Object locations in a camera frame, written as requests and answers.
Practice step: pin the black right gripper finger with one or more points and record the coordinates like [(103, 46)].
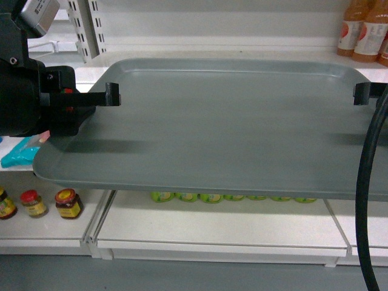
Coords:
[(364, 91)]

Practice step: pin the grey plastic serving tray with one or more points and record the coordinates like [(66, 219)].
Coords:
[(275, 128)]

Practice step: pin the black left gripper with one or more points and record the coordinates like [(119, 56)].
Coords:
[(63, 107)]

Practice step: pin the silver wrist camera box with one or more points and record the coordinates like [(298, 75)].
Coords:
[(38, 15)]

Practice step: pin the red lid sauce jar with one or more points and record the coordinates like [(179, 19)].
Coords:
[(68, 204)]

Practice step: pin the white slotted shelf upright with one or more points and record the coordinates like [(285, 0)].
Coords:
[(86, 19)]

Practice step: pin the teal snack bag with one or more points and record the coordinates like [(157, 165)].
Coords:
[(24, 152)]

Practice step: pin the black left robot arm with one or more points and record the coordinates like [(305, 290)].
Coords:
[(36, 98)]

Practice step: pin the orange drink bottle top shelf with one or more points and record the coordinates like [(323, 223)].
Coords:
[(363, 31)]

